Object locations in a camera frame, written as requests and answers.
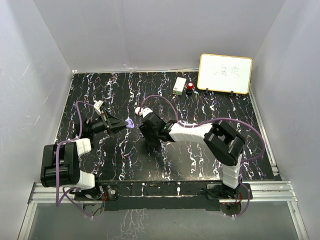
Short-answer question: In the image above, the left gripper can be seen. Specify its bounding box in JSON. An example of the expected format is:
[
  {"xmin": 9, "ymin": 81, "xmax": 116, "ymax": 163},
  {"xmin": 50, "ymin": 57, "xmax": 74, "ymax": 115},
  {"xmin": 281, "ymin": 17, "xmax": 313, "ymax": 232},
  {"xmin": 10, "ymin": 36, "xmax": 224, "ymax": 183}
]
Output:
[{"xmin": 87, "ymin": 110, "xmax": 129, "ymax": 135}]

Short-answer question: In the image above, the white earbud charging case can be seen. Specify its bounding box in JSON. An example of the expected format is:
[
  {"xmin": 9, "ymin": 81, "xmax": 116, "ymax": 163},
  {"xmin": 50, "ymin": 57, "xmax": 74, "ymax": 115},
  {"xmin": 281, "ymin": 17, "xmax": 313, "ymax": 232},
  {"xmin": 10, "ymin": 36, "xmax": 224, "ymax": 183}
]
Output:
[{"xmin": 134, "ymin": 107, "xmax": 143, "ymax": 116}]

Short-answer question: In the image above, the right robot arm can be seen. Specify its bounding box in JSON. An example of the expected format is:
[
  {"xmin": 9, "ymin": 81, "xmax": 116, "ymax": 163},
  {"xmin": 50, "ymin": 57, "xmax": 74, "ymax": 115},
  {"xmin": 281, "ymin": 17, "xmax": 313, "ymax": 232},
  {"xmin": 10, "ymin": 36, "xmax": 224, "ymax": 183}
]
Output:
[{"xmin": 137, "ymin": 109, "xmax": 245, "ymax": 199}]

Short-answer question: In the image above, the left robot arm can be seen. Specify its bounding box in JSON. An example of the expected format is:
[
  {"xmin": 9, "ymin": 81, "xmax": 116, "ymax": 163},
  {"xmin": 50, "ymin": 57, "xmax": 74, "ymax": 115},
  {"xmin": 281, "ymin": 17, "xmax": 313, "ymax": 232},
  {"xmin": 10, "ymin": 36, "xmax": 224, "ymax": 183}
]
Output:
[{"xmin": 40, "ymin": 110, "xmax": 132, "ymax": 200}]

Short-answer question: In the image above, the white green box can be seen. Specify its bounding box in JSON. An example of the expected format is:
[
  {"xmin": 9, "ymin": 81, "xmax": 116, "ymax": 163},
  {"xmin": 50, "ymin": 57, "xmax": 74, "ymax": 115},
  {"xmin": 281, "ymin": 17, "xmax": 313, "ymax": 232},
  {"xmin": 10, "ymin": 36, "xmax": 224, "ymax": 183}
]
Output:
[{"xmin": 172, "ymin": 77, "xmax": 187, "ymax": 96}]

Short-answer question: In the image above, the red emergency stop button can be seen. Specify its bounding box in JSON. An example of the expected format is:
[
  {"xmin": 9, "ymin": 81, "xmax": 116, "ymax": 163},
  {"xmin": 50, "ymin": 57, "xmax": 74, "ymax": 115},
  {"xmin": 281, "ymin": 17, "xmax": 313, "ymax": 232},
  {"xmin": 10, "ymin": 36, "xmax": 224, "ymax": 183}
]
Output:
[{"xmin": 185, "ymin": 82, "xmax": 194, "ymax": 96}]

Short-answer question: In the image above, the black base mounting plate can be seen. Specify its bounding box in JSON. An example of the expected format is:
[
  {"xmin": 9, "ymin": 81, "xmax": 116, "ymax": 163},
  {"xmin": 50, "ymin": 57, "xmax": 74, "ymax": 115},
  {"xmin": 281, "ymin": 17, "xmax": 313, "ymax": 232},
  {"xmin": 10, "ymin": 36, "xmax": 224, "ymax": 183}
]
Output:
[{"xmin": 74, "ymin": 180, "xmax": 253, "ymax": 211}]

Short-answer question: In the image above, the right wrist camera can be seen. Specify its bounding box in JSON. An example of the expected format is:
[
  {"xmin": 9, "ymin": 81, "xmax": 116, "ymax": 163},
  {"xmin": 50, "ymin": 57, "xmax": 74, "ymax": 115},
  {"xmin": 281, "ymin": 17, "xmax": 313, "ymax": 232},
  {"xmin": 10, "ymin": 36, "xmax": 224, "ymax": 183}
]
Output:
[{"xmin": 137, "ymin": 107, "xmax": 153, "ymax": 118}]

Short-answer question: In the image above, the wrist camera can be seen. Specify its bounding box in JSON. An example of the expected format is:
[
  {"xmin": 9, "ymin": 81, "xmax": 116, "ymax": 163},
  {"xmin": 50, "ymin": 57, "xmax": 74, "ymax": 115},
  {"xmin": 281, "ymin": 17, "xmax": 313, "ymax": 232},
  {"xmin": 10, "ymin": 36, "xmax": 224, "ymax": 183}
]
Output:
[
  {"xmin": 137, "ymin": 107, "xmax": 153, "ymax": 118},
  {"xmin": 93, "ymin": 100, "xmax": 105, "ymax": 116}
]

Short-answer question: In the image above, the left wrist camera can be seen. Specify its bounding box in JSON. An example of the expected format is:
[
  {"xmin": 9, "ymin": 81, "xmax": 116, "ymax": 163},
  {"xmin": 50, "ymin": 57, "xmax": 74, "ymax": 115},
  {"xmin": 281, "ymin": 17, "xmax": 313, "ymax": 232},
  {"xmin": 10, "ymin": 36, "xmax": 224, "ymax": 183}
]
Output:
[{"xmin": 93, "ymin": 100, "xmax": 105, "ymax": 116}]

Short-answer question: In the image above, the white whiteboard yellow frame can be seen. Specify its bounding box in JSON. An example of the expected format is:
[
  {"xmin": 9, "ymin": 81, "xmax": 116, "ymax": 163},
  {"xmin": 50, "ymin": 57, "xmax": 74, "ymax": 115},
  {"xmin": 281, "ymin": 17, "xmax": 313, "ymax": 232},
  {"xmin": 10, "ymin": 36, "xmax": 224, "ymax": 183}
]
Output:
[{"xmin": 197, "ymin": 53, "xmax": 253, "ymax": 95}]

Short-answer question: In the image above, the aluminium frame rail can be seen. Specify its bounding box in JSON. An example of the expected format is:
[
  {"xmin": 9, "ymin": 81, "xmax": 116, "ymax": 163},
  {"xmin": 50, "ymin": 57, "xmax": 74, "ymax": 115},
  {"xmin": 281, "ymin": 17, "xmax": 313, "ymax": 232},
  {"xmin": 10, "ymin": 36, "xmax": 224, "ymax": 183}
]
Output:
[{"xmin": 17, "ymin": 181, "xmax": 309, "ymax": 240}]

